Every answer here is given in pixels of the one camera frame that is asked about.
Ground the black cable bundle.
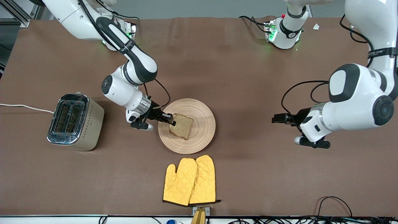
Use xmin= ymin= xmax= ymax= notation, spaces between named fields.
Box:
xmin=229 ymin=215 xmax=398 ymax=224

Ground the beige chrome two-slot toaster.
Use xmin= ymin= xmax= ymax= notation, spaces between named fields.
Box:
xmin=47 ymin=92 xmax=105 ymax=152

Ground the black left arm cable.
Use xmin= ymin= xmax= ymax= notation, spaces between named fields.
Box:
xmin=281 ymin=14 xmax=374 ymax=116

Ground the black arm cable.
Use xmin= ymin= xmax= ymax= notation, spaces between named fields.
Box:
xmin=78 ymin=0 xmax=171 ymax=110
xmin=281 ymin=14 xmax=374 ymax=116

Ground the aluminium frame profile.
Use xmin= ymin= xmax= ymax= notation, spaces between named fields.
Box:
xmin=0 ymin=0 xmax=44 ymax=28

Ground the black base cable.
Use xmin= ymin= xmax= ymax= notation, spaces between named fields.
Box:
xmin=112 ymin=12 xmax=141 ymax=23
xmin=238 ymin=15 xmax=269 ymax=33

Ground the brown toast slice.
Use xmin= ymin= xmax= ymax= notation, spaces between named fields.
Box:
xmin=169 ymin=113 xmax=194 ymax=141

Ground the yellow quilted oven mitt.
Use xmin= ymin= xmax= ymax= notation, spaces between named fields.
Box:
xmin=162 ymin=158 xmax=198 ymax=207
xmin=188 ymin=155 xmax=222 ymax=205

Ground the black looped cable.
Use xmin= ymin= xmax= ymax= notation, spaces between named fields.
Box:
xmin=317 ymin=196 xmax=354 ymax=218

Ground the small metal bracket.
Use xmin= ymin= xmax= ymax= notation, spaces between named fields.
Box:
xmin=192 ymin=206 xmax=211 ymax=217

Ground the white toaster power cable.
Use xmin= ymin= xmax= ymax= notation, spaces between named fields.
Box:
xmin=0 ymin=103 xmax=55 ymax=114

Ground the brown table cover sheet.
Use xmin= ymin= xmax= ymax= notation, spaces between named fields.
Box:
xmin=0 ymin=16 xmax=398 ymax=217

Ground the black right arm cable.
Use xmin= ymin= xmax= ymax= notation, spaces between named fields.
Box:
xmin=78 ymin=0 xmax=171 ymax=110

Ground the round wooden plate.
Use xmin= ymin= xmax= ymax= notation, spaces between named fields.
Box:
xmin=158 ymin=98 xmax=216 ymax=155

